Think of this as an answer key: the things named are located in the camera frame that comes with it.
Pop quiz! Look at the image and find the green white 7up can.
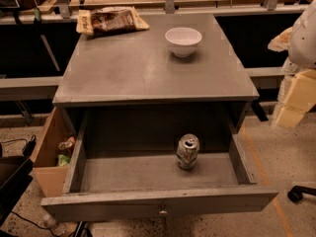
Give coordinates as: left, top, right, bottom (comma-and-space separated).
176, 133, 199, 171

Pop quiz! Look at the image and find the orange snack item in box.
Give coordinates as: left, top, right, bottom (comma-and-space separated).
58, 136, 76, 152

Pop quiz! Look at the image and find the open grey top drawer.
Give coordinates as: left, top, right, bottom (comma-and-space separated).
41, 110, 277, 221

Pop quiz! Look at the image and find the green snack item in box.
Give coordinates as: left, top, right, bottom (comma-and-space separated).
57, 154, 71, 167

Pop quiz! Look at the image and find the grey cabinet counter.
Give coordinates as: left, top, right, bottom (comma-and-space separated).
53, 13, 259, 108

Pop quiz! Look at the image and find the black chair caster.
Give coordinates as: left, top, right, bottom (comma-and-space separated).
287, 186, 316, 203

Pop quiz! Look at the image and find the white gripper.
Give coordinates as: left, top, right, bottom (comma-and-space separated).
272, 58, 316, 128

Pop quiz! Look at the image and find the clear plastic bottle on floor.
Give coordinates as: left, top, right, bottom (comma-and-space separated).
43, 214, 66, 237

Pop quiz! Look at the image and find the metal drawer knob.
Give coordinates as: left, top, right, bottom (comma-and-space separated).
158, 204, 168, 217

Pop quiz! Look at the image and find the white ceramic bowl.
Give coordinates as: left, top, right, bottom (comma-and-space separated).
165, 27, 202, 57

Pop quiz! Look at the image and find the brown yellow chip bag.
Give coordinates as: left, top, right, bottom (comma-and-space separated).
76, 7, 149, 36

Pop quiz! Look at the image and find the cardboard box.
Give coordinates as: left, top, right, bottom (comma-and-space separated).
31, 108, 76, 198

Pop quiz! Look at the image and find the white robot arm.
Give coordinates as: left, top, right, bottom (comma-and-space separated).
268, 0, 316, 128

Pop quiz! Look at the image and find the black floor cable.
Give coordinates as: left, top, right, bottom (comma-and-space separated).
0, 134, 38, 156

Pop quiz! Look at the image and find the black bin at left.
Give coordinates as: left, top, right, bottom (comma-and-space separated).
0, 156, 33, 225

